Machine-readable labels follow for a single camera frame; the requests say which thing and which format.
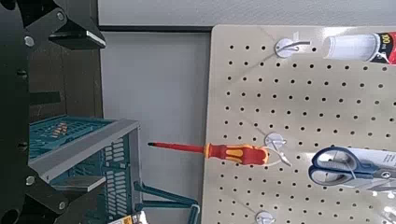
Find yellow tool in blister package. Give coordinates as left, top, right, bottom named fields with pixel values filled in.
left=106, top=210, right=149, bottom=224

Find white partition panel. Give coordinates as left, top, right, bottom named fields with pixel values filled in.
left=97, top=0, right=396, bottom=27

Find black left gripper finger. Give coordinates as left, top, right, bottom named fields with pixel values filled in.
left=26, top=167, right=107, bottom=224
left=18, top=0, right=106, bottom=50

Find red white sealant tube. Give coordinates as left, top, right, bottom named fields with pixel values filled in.
left=321, top=31, right=396, bottom=65

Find blue plastic crate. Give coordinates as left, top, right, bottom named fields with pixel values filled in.
left=27, top=116, right=200, bottom=224

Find white metal pegboard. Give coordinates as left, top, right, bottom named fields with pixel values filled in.
left=200, top=24, right=396, bottom=224

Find blue handled scissors in package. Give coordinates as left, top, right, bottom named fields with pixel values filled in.
left=307, top=146, right=396, bottom=192

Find grey backing panel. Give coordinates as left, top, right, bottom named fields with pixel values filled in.
left=100, top=31, right=213, bottom=224

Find red yellow screwdriver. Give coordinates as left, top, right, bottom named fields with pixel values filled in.
left=148, top=141, right=271, bottom=166

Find blue crate carry handle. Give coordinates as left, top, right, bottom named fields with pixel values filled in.
left=134, top=181, right=201, bottom=224

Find white pegboard hook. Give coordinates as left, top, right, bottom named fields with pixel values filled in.
left=254, top=210, right=276, bottom=224
left=274, top=36, right=312, bottom=60
left=263, top=132, right=293, bottom=168

